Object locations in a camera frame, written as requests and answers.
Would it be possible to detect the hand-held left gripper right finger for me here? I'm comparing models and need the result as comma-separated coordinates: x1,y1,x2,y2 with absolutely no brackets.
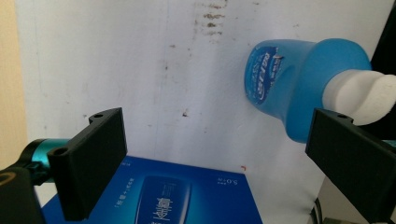
304,107,396,224

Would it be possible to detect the black cable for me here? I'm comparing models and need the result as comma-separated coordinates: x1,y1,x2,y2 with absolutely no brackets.
311,197,325,224

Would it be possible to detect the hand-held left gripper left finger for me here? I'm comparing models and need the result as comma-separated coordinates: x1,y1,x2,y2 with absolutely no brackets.
46,106,129,222

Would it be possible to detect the blue bottle with white cap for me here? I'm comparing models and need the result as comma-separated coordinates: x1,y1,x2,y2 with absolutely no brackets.
243,37,396,145

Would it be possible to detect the blue printed box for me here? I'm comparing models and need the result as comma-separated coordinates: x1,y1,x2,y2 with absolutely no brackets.
41,155,264,224

